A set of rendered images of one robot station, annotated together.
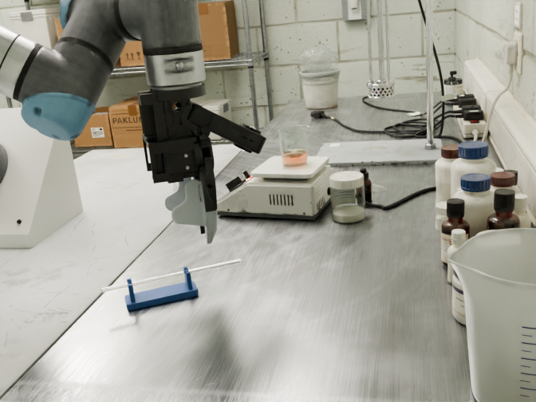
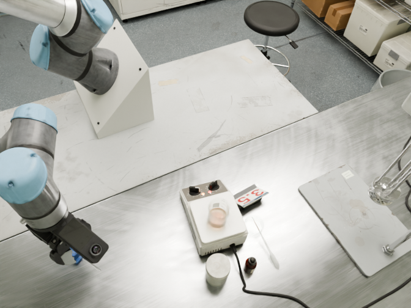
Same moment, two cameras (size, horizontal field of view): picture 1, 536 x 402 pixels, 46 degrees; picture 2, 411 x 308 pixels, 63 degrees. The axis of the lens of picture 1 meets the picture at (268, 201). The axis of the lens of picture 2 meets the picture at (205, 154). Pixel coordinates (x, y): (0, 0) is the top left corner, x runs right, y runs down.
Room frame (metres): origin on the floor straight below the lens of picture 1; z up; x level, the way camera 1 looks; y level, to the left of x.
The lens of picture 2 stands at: (0.83, -0.28, 1.77)
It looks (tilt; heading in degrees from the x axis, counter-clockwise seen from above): 54 degrees down; 45
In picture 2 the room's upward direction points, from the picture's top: 4 degrees clockwise
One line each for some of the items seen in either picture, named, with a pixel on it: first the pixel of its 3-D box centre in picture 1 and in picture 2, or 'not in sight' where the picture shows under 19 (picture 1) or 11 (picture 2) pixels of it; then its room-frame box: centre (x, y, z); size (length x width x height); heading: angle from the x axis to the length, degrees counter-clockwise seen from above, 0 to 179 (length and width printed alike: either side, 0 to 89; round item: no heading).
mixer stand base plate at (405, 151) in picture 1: (379, 151); (356, 214); (1.47, -0.28, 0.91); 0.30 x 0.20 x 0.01; 76
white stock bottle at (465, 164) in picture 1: (473, 182); not in sight; (0.99, -0.34, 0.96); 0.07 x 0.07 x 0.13
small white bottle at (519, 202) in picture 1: (518, 224); not in sight; (0.84, -0.36, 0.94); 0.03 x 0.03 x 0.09
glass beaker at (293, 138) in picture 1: (295, 146); (218, 214); (1.12, -0.06, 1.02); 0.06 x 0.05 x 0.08; 88
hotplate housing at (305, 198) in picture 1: (279, 188); (213, 215); (1.14, -0.02, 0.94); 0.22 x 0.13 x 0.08; 67
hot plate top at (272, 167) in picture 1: (290, 166); (217, 216); (1.13, -0.05, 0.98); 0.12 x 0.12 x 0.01; 67
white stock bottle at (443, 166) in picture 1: (452, 176); not in sight; (1.06, -0.33, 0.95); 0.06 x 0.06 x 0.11
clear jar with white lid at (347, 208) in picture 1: (347, 197); (217, 270); (1.05, -0.14, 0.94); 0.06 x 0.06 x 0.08
